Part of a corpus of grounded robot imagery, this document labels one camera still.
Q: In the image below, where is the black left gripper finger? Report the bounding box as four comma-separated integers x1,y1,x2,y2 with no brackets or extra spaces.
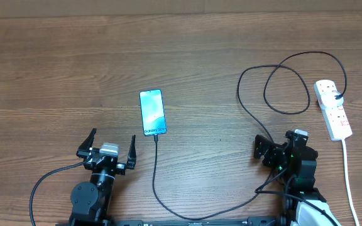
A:
77,128,97,154
126,135,136,170

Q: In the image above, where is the blue Galaxy smartphone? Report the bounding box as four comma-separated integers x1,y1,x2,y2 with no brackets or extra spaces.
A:
140,89,167,136

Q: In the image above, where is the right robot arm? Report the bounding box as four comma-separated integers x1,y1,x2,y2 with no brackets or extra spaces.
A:
254,129,340,225

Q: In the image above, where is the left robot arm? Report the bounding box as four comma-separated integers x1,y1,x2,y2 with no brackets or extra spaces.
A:
69,128,136,225

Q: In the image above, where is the white charger plug adapter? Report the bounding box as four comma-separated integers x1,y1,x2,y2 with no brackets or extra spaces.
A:
319,92,344,109

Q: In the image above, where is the white power strip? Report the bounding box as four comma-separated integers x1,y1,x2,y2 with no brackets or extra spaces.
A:
314,80,353,141

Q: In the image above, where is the white power strip cord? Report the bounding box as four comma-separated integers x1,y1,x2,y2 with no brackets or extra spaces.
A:
341,139,361,226

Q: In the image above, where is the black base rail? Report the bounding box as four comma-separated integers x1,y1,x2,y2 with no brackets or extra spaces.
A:
59,216,290,226

